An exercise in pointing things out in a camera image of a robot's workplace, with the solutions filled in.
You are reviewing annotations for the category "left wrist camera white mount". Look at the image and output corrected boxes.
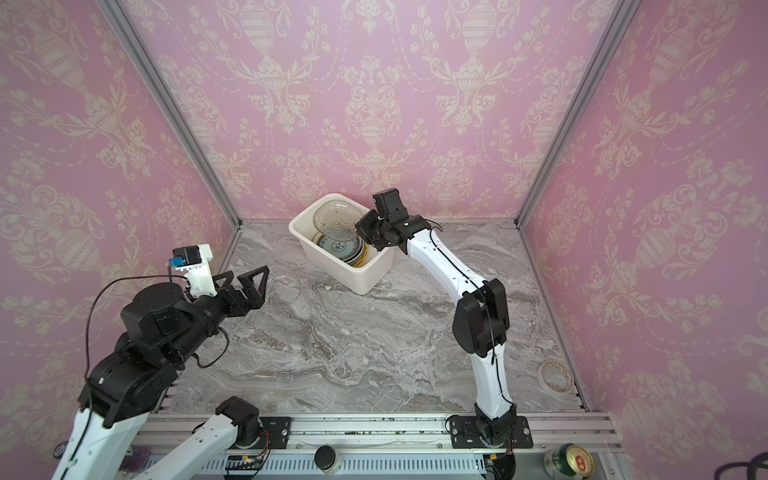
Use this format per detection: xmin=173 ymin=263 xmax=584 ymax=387
xmin=170 ymin=244 xmax=217 ymax=299

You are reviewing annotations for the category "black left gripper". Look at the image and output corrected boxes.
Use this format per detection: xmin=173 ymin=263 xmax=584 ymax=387
xmin=165 ymin=262 xmax=271 ymax=365

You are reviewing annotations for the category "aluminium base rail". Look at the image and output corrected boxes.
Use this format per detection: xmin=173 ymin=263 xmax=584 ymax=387
xmin=119 ymin=412 xmax=628 ymax=480

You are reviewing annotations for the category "black round knob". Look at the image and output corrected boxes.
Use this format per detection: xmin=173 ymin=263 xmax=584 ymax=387
xmin=314 ymin=444 xmax=343 ymax=475

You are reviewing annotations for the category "white plastic bin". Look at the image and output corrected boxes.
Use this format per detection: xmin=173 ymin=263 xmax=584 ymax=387
xmin=289 ymin=193 xmax=393 ymax=295

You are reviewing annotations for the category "clear glass plate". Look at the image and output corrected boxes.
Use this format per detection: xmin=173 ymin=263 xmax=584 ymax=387
xmin=312 ymin=199 xmax=363 ymax=242

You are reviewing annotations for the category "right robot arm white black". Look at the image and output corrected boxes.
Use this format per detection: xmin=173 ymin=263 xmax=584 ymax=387
xmin=356 ymin=188 xmax=517 ymax=446

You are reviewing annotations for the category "blue floral small plate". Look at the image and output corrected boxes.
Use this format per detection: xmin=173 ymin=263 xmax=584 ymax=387
xmin=314 ymin=233 xmax=363 ymax=263

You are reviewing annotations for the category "green beer can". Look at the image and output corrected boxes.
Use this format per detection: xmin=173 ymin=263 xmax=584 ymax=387
xmin=544 ymin=443 xmax=595 ymax=479

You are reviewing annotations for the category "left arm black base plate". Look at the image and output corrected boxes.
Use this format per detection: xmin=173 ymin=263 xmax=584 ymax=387
xmin=254 ymin=416 xmax=292 ymax=450

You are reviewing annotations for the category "cream plate with plant drawing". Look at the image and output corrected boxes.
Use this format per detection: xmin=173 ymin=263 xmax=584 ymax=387
xmin=313 ymin=232 xmax=368 ymax=268

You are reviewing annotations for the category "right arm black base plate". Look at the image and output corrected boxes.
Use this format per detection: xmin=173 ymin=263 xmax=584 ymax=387
xmin=444 ymin=415 xmax=534 ymax=450

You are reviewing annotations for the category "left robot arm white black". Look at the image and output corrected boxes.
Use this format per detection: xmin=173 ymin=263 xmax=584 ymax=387
xmin=53 ymin=259 xmax=269 ymax=479

